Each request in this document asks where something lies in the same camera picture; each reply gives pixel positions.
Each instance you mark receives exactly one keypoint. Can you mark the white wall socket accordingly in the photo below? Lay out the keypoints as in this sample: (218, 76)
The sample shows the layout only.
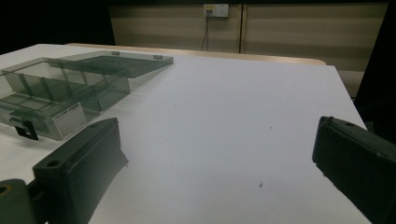
(216, 10)

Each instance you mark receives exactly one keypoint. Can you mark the clear plastic compartment box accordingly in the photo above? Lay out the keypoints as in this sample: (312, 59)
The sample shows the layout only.
(62, 93)

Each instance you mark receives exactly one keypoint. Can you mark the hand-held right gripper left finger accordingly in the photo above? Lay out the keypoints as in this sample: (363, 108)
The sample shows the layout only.
(77, 174)

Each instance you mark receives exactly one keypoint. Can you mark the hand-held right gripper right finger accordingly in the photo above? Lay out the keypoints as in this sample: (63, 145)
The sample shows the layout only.
(358, 161)

